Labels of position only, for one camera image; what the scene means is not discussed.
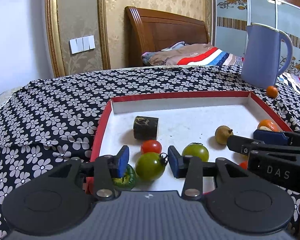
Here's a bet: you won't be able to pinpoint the red cherry tomato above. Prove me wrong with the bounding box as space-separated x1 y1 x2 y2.
239 160 248 170
140 140 162 154

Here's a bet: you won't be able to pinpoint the green tomato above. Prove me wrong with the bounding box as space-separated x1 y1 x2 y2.
135 152 168 181
182 142 209 162

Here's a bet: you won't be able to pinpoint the brown longan fruit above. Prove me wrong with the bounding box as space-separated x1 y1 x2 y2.
215 126 233 145

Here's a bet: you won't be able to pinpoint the large orange mandarin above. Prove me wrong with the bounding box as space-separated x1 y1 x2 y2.
257 119 280 132

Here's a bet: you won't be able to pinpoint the green pepper piece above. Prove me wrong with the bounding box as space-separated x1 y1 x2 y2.
112 164 136 191

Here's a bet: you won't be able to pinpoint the red shallow box tray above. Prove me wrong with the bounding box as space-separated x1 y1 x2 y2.
86 91 294 196

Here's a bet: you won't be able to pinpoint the small orange by pitcher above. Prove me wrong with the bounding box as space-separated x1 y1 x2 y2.
266 86 279 99

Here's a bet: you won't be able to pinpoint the blue ceramic pitcher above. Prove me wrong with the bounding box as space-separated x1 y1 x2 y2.
241 23 293 89

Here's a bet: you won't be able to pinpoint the floral navy tablecloth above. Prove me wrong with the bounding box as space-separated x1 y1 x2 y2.
0 65 300 239

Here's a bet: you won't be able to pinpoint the striped bed quilt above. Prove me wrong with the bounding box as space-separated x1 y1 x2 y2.
141 41 300 94

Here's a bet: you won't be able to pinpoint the sliding wardrobe doors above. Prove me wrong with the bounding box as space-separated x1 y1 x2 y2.
212 0 300 77

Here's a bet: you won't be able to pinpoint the wooden bed headboard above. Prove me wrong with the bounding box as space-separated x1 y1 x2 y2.
125 6 210 67

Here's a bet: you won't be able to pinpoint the white wall switch panel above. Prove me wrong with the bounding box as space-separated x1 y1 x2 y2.
69 35 96 55

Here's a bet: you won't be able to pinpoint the gold wall frame moulding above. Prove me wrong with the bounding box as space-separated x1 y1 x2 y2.
45 0 110 77

